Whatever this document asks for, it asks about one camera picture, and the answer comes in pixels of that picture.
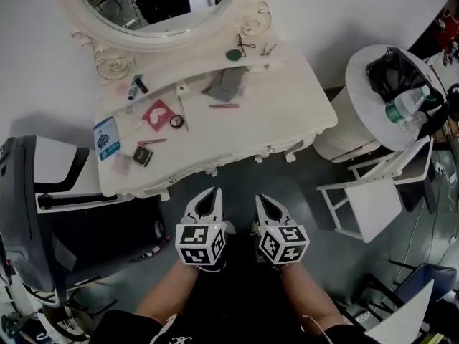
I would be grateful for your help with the white dressing table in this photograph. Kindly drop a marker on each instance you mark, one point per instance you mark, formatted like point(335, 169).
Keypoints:
point(279, 113)

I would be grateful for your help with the white framed oval mirror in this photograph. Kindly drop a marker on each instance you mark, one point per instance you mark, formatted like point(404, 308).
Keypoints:
point(161, 38)

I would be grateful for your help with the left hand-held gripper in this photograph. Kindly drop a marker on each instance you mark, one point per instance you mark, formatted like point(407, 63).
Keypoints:
point(201, 242)

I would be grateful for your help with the person's left forearm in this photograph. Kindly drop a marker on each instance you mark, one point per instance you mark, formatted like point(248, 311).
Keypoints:
point(168, 292)

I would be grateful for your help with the person's white sneaker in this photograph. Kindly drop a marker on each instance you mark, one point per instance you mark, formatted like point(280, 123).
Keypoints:
point(255, 228)
point(230, 228)

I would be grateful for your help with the thin white cosmetic brush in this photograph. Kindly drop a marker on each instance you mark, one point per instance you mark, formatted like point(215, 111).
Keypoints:
point(183, 113)

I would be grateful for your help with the grey fabric pouch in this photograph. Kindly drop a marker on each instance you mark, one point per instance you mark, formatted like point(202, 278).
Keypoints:
point(226, 84)

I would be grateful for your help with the small white tag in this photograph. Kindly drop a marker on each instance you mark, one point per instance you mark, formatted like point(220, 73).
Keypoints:
point(182, 88)

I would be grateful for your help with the person's black clothing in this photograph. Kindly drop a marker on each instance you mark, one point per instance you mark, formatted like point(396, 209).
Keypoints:
point(244, 299)

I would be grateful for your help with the blue cosmetic tube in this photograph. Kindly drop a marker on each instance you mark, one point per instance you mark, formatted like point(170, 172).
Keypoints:
point(133, 89)

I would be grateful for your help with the metal eyelash curler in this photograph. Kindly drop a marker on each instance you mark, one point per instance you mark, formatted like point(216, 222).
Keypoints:
point(241, 45)

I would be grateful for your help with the blue seat black chair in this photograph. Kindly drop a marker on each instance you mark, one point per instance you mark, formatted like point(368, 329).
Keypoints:
point(426, 281)

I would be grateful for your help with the person's right forearm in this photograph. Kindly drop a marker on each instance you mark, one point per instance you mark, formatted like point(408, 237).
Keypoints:
point(308, 296)

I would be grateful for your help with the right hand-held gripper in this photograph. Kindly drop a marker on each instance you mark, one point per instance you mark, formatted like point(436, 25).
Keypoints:
point(283, 244)

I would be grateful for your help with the round eyeshadow compact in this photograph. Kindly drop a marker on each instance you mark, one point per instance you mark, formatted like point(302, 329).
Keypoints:
point(176, 121)

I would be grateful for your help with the black lipstick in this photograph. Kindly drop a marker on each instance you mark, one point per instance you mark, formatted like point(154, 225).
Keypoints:
point(143, 85)

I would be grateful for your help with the blue card package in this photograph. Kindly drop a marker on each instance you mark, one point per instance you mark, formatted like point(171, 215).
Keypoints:
point(107, 138)

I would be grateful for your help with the green pendant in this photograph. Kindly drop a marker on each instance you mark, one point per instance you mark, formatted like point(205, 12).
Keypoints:
point(233, 55)

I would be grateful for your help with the black square compact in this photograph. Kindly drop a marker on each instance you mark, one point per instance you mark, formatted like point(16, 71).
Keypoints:
point(142, 155)

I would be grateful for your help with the white open shelf unit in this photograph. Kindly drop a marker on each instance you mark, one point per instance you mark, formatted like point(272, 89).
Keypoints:
point(373, 206)

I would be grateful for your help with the green label water bottle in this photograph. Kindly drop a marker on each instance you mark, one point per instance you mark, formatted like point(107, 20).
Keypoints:
point(401, 106)

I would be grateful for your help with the large black service machine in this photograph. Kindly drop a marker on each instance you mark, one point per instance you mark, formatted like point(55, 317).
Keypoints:
point(21, 210)

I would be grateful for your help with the metal tweezers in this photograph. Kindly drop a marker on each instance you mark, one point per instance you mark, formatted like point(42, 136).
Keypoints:
point(269, 48)

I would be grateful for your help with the pink cosmetic pen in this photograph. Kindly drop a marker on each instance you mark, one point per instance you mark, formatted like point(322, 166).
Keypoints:
point(224, 105)

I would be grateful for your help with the white ribbed round cabinet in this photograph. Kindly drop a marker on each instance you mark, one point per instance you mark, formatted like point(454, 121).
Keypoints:
point(358, 95)

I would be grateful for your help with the person's left white sneaker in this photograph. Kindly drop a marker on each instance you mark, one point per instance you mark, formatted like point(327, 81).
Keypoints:
point(230, 228)

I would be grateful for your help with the black handbag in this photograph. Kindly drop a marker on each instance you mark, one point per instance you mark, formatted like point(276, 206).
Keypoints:
point(394, 77)

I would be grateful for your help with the white power strip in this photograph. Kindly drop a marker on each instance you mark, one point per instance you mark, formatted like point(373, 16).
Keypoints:
point(439, 167)

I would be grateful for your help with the person's right white sneaker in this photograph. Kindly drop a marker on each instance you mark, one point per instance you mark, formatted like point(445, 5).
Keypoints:
point(255, 228)

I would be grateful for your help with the red cosmetic packet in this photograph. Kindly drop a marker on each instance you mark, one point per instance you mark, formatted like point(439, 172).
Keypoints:
point(157, 115)

